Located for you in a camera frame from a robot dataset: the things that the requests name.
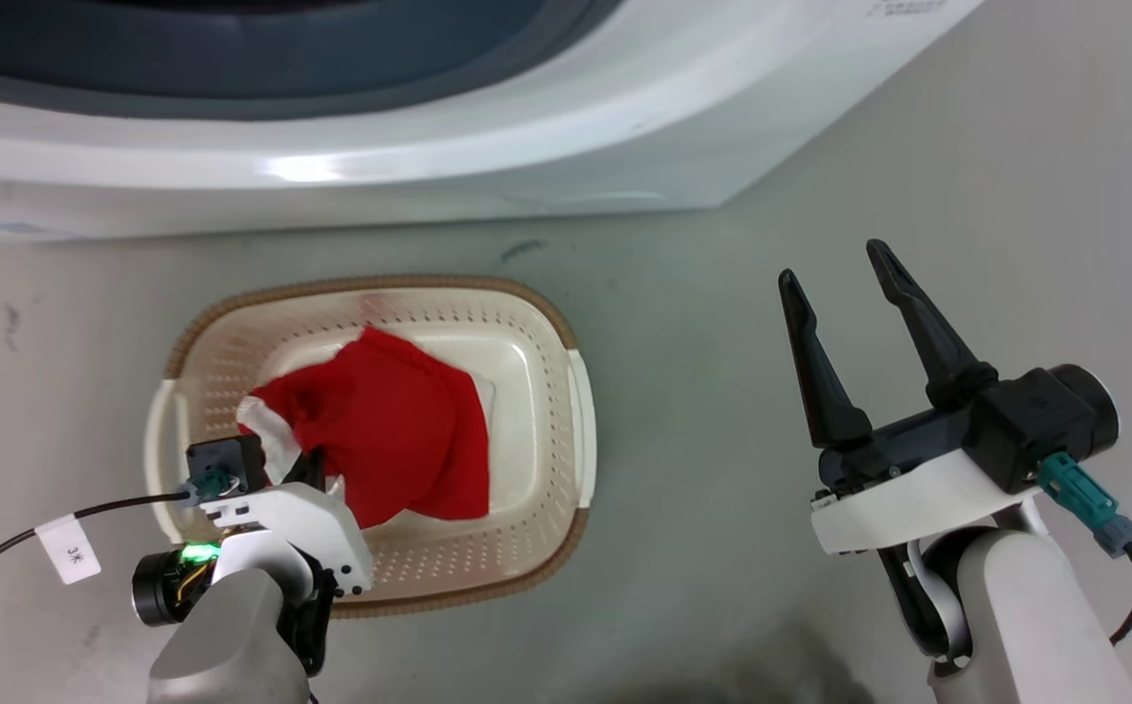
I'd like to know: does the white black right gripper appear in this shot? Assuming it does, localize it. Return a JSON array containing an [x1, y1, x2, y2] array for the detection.
[[778, 239, 1047, 556]]

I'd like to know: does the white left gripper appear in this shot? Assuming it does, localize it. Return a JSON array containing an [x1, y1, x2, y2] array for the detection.
[[204, 448, 374, 598]]

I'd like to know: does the red and white garment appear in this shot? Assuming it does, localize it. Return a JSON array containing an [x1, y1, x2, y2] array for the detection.
[[237, 327, 496, 530]]

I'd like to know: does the cream laundry basket brown rim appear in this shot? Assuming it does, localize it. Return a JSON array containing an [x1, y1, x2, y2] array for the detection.
[[144, 275, 596, 619]]

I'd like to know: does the white washing machine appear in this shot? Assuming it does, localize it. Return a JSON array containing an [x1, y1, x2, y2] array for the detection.
[[0, 0, 987, 242]]

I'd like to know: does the small printed washer label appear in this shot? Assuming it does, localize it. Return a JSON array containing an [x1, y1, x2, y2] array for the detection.
[[864, 0, 950, 21]]

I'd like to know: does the white paper cable tag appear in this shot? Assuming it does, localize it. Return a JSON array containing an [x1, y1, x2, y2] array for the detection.
[[34, 513, 103, 587]]

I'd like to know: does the teal cable connector plug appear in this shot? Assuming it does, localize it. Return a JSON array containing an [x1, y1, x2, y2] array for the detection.
[[1035, 452, 1132, 559]]

